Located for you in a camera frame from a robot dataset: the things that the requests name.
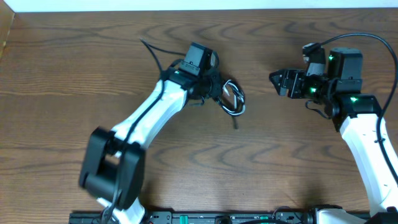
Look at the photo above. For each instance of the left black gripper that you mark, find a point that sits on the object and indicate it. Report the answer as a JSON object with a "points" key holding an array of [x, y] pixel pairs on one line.
{"points": [[214, 83]]}

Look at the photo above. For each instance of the cardboard panel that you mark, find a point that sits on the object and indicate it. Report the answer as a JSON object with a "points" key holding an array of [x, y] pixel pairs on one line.
{"points": [[6, 19]]}

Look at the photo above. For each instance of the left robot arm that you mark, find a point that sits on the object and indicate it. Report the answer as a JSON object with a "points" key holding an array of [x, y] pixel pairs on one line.
{"points": [[113, 166]]}

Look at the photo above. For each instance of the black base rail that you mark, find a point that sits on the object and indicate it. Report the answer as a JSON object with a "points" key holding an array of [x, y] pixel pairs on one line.
{"points": [[201, 218]]}

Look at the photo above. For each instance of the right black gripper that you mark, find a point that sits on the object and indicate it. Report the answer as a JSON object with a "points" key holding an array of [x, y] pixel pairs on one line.
{"points": [[296, 76]]}

